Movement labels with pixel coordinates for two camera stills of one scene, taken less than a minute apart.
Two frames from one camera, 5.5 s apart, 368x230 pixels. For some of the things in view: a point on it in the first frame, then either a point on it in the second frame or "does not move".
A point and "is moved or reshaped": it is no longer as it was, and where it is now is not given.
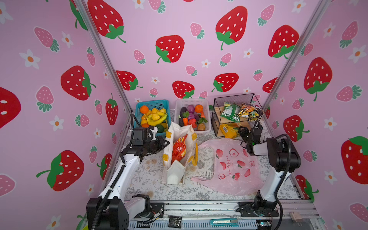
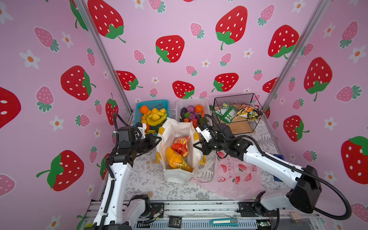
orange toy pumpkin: (199, 108) does not move
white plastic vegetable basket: (204, 102) does not move
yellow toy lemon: (155, 117) does not move
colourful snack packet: (251, 112) does not move
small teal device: (224, 222) does not move
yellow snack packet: (229, 132) is moved or reshaped
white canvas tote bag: (174, 173) is moved or reshaped
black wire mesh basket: (231, 114) does not move
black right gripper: (244, 131) -> (203, 145)
